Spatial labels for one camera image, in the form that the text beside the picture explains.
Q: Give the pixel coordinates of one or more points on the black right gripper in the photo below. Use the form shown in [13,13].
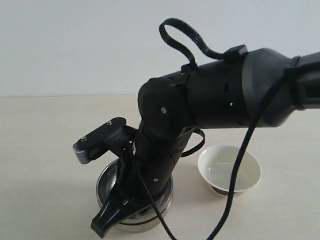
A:
[130,190]

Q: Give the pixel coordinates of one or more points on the ribbed stainless steel bowl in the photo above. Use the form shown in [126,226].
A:
[107,180]

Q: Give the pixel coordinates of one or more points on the white ceramic bowl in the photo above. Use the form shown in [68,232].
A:
[215,165]

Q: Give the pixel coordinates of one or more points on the smooth stainless steel bowl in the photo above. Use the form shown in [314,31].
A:
[140,213]

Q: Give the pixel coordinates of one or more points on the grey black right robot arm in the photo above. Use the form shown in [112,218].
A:
[261,88]

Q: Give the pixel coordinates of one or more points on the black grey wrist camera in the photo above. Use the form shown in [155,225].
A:
[113,136]

